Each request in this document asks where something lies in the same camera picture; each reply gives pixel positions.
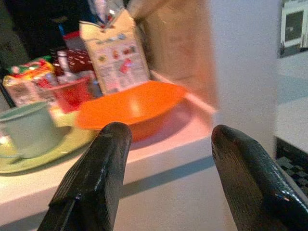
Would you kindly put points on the white framed cabinet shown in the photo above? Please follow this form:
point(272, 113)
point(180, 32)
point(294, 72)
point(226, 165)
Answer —
point(294, 26)

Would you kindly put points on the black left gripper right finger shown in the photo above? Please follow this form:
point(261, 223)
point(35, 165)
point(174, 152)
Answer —
point(252, 183)

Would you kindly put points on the black patterned floor mat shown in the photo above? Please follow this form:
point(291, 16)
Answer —
point(292, 166)

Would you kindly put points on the pale green cup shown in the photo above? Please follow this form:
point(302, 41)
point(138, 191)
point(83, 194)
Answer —
point(29, 130)

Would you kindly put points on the yellow-green plate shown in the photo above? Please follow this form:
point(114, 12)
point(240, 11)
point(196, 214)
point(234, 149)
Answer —
point(60, 146)

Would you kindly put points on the dark red patterned box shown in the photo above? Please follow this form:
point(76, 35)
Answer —
point(78, 61)

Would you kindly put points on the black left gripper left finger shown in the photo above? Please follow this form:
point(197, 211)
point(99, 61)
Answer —
point(96, 173)

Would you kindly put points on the small colourful printed box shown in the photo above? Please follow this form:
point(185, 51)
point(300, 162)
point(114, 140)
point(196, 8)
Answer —
point(24, 84)

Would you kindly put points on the orange plastic bowl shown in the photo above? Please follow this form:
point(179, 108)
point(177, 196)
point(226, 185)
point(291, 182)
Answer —
point(134, 108)

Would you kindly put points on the tall printed cereal carton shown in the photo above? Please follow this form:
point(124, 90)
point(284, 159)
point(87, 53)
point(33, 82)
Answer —
point(118, 57)

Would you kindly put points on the red plastic cup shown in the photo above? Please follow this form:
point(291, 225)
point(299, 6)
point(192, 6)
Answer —
point(72, 95)

